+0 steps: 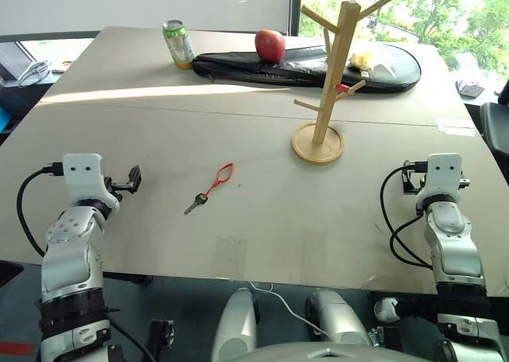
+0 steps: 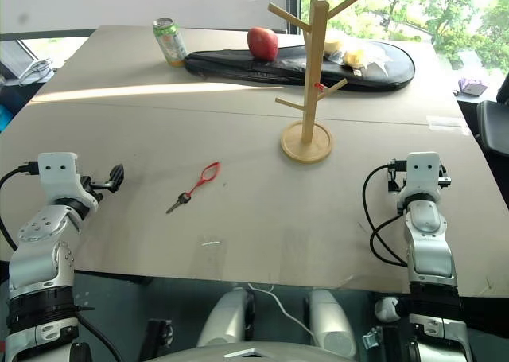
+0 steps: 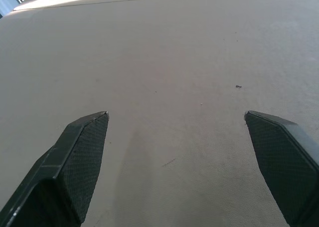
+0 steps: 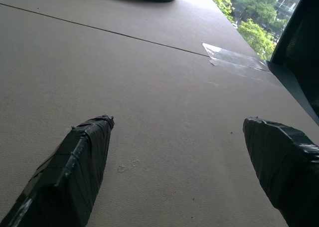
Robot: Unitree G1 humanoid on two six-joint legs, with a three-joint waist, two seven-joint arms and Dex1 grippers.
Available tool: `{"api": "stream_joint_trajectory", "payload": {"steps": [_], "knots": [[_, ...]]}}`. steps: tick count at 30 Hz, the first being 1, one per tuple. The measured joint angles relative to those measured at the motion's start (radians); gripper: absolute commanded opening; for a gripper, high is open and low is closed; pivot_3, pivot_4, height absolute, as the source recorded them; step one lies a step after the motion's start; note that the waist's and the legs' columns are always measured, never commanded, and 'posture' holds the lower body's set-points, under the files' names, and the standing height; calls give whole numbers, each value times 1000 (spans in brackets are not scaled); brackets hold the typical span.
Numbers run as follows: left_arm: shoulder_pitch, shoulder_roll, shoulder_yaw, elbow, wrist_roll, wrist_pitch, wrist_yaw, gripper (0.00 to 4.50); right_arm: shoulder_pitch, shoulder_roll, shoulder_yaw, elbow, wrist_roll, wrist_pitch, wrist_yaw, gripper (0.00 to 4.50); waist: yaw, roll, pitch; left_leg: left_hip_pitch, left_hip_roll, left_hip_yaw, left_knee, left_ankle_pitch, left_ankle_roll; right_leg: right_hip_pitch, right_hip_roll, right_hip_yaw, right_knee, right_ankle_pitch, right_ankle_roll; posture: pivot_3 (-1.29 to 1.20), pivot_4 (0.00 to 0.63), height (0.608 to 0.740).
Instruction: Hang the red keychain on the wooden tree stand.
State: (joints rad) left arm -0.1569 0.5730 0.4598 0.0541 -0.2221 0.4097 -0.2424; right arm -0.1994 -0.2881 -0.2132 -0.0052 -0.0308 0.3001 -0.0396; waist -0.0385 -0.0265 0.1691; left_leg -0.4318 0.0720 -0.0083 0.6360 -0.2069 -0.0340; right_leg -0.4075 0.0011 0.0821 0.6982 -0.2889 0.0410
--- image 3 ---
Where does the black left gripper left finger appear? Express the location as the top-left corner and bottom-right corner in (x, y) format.
(0, 111), (110, 227)

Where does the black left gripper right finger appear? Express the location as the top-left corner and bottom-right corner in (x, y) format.
(243, 110), (319, 227)

